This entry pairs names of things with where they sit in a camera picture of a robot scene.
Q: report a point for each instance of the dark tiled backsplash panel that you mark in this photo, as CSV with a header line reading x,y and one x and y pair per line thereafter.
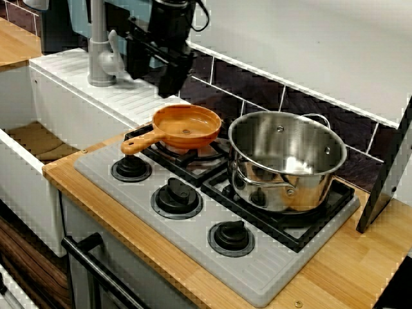
x,y
354,128

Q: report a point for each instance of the orange toy frying pan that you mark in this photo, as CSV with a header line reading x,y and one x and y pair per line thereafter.
x,y
186,125

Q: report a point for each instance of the dark slanted panel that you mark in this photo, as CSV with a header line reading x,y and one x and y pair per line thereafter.
x,y
386,177

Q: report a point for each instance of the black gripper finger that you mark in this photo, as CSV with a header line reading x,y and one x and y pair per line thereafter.
x,y
138,58
174,78

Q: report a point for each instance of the grey toy faucet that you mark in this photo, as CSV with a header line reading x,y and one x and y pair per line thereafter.
x,y
98,48

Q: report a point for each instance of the stainless steel pot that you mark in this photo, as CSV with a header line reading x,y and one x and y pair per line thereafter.
x,y
283,180

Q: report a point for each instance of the teal box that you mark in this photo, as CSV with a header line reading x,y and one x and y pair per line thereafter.
x,y
80,19

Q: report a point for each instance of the white oven cabinet front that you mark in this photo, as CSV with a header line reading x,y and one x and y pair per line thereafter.
x,y
135,257

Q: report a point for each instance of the black stove knob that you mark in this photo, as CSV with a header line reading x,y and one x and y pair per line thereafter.
x,y
231,239
131,168
177,197

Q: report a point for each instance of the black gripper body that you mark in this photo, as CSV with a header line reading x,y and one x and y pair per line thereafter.
x,y
170,25

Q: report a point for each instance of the wooden stove countertop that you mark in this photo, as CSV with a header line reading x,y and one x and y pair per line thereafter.
x,y
338,273

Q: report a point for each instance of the white toy sink basin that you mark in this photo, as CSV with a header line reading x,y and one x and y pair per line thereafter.
x,y
80,106

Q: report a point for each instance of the black burner grate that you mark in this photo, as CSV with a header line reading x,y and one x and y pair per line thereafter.
x,y
193,175
289,235

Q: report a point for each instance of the grey toy stove panel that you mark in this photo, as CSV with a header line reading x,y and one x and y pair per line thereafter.
x,y
257,283

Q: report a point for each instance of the wooden side countertop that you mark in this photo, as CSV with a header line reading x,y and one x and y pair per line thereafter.
x,y
16,48

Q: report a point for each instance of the white rounded object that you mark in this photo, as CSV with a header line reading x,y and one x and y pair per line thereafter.
x,y
37,4

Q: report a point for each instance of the brown cardboard sheet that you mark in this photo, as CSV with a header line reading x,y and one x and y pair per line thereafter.
x,y
35,141

